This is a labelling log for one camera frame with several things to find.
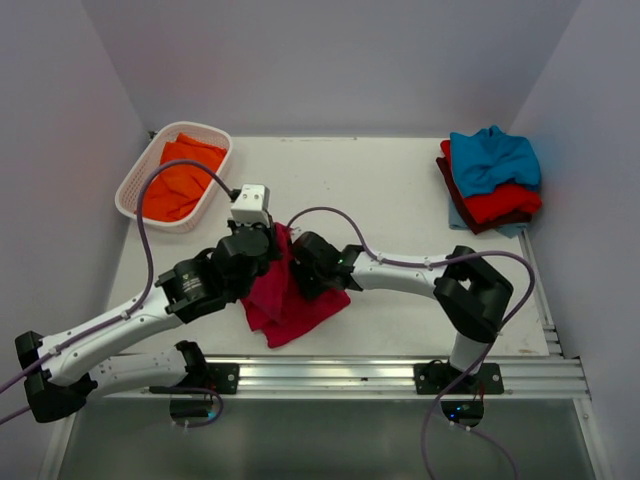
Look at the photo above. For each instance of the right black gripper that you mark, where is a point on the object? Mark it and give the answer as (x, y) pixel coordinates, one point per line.
(308, 291)

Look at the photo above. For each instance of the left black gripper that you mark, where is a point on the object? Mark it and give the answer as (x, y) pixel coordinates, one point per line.
(272, 250)

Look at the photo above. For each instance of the crimson pink t shirt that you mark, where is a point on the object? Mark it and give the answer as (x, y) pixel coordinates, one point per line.
(275, 306)

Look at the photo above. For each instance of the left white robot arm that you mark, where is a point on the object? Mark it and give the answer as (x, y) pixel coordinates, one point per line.
(62, 371)

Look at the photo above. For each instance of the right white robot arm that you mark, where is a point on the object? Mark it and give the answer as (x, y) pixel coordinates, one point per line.
(472, 293)

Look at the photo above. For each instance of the orange t shirt in basket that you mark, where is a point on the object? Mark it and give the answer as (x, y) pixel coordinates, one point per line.
(175, 192)

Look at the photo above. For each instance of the white plastic laundry basket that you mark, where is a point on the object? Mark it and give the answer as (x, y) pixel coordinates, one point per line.
(126, 197)

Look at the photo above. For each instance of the light blue folded t shirt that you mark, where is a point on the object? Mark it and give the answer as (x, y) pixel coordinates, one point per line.
(456, 222)

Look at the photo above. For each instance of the red folded t shirt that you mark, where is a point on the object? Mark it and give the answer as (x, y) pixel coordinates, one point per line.
(504, 199)

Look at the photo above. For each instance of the maroon folded t shirt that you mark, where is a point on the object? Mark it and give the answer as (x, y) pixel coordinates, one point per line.
(474, 226)

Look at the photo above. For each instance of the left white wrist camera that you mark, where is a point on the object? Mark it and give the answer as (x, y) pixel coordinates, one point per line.
(250, 205)

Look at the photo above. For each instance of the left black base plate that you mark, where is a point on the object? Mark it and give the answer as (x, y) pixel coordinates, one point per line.
(221, 378)

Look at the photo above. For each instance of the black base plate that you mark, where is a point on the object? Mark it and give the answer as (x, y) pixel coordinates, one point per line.
(433, 377)
(221, 378)

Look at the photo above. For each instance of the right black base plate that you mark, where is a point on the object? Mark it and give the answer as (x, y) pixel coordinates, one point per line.
(433, 377)

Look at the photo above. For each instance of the aluminium front rail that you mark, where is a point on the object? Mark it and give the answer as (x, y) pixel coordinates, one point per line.
(552, 378)

